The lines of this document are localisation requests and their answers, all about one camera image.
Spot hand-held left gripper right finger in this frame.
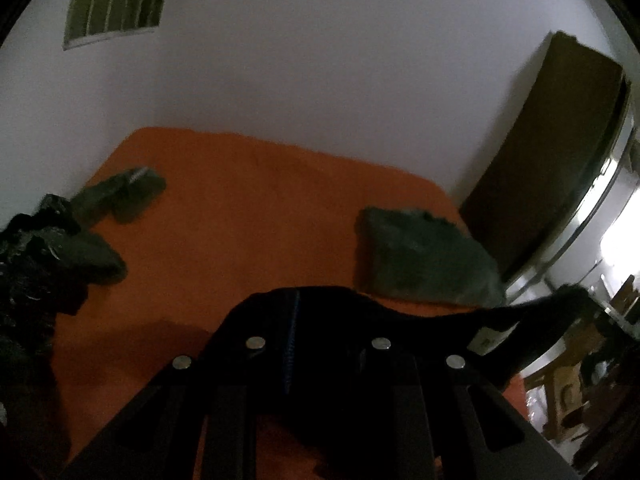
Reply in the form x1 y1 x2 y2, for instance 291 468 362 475
370 336 581 480

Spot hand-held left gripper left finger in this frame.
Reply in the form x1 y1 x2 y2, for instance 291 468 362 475
60 336 269 480

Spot black printed t-shirt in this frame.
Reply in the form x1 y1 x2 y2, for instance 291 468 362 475
202 284 596 480

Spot folded grey green garment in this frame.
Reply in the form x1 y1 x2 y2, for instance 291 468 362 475
355 205 507 308

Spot wooden chair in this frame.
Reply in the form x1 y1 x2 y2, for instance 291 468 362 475
525 275 640 446

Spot crumpled dark green garment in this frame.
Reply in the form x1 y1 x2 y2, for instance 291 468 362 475
45 230 127 287

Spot orange bed blanket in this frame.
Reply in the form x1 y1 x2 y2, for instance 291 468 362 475
50 127 526 480

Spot olive green pants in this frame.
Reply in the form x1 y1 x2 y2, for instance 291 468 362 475
75 166 167 226

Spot louvred wall window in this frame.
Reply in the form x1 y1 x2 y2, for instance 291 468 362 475
62 0 177 51

